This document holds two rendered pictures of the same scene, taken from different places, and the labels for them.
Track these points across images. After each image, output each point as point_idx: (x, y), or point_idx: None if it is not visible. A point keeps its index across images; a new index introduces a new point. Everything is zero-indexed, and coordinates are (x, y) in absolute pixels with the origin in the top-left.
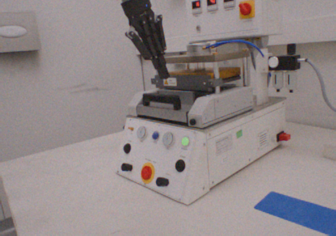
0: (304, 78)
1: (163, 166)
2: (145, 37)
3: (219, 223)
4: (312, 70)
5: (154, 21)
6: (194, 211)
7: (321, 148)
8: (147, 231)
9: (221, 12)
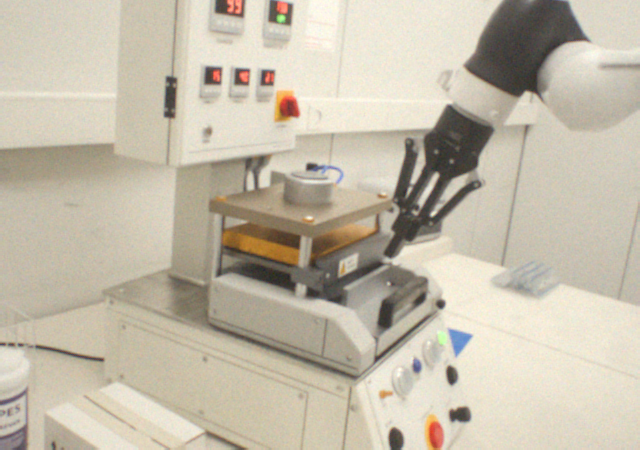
0: (106, 209)
1: (440, 398)
2: (447, 185)
3: (489, 393)
4: (120, 192)
5: (418, 151)
6: (477, 409)
7: None
8: (542, 442)
9: (250, 102)
